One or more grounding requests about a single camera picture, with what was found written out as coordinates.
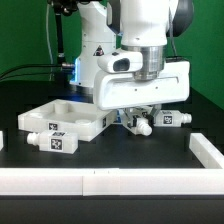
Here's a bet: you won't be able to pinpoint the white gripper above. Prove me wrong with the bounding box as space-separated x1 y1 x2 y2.
93 61 190 128

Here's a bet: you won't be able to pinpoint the white square tabletop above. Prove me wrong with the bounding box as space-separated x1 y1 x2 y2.
18 99 116 142

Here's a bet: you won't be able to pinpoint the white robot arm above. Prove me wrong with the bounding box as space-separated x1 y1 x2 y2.
72 0 194 110

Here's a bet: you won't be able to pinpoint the white left fence piece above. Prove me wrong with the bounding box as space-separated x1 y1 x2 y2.
0 131 4 151

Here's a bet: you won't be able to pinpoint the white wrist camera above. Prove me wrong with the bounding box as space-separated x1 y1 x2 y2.
97 49 143 73

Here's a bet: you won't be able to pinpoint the white right fence wall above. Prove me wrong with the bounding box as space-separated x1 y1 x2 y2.
189 133 224 170

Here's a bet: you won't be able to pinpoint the white fence wall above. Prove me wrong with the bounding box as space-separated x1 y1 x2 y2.
189 133 224 170
0 168 224 196

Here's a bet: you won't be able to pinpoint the black cables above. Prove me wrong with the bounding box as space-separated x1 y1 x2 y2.
0 63 76 82

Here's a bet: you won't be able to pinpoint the white front fence wall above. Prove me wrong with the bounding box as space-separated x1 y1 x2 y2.
0 168 224 196

